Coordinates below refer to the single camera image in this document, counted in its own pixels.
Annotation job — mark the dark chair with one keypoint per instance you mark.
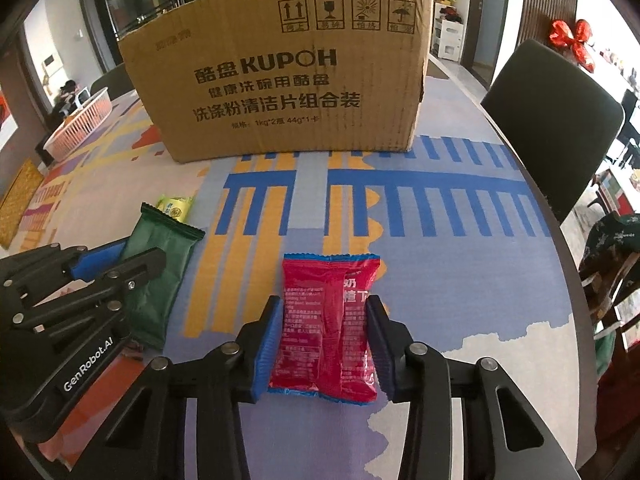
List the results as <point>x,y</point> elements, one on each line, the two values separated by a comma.
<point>116,82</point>
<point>559,121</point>

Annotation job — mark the white basket of oranges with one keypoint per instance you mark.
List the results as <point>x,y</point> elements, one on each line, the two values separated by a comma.
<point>83,123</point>

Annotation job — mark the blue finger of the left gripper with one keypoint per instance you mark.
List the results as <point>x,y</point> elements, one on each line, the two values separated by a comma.
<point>94,262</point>

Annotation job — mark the dark green snack packet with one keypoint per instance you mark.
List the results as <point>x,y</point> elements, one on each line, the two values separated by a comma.
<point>149,306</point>

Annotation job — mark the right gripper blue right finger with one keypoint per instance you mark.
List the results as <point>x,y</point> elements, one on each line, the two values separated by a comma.
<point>382,343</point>

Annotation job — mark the pink red snack packet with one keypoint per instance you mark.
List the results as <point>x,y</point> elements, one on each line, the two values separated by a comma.
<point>324,348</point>

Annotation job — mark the person's left hand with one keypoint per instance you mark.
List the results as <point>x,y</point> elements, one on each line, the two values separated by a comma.
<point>56,449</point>

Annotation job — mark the dark chair right side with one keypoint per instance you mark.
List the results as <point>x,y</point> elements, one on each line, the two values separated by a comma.
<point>559,121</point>

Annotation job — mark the red balloon bow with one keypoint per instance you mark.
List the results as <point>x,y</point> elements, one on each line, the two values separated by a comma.
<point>574,39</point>

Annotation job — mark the brown cardboard box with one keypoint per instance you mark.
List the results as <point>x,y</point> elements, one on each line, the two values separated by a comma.
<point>226,78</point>

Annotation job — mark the white storage shelf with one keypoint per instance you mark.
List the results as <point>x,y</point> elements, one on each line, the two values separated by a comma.
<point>447,31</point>

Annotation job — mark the dark chair far left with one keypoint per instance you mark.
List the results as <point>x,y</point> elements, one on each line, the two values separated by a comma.
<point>116,82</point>

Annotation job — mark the yellow green candy packet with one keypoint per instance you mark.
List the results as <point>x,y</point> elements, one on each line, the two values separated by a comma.
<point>176,207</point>

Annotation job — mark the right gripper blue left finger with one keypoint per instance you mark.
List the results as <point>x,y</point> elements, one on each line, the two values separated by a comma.
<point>268,332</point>

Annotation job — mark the grey hallway door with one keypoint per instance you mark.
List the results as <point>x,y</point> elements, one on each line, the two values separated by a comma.
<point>483,34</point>

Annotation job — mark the wooden chair with clothes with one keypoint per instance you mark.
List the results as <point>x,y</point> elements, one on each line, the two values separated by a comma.
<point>609,267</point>

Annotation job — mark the woven yellow tissue box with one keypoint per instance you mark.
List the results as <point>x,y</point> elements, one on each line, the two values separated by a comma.
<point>16,200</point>

